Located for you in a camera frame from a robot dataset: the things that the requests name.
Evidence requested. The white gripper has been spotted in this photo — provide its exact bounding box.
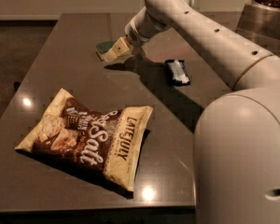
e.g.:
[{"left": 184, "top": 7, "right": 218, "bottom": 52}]
[{"left": 104, "top": 37, "right": 133, "bottom": 63}]

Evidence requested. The green and yellow sponge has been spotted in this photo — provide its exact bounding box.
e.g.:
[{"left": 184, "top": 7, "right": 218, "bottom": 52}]
[{"left": 96, "top": 41, "right": 115, "bottom": 61}]

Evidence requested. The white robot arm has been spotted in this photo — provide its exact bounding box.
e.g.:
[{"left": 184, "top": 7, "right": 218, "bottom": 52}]
[{"left": 125, "top": 0, "right": 280, "bottom": 224}]

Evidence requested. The brown chip bag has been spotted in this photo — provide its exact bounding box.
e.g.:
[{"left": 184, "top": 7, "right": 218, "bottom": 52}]
[{"left": 16, "top": 89, "right": 153, "bottom": 191}]

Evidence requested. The black and white snack bar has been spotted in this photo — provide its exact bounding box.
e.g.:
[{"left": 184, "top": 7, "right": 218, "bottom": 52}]
[{"left": 165, "top": 60, "right": 190, "bottom": 86}]

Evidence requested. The metal container base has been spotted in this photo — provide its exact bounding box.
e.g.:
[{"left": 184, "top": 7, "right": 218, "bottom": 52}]
[{"left": 236, "top": 0, "right": 280, "bottom": 41}]

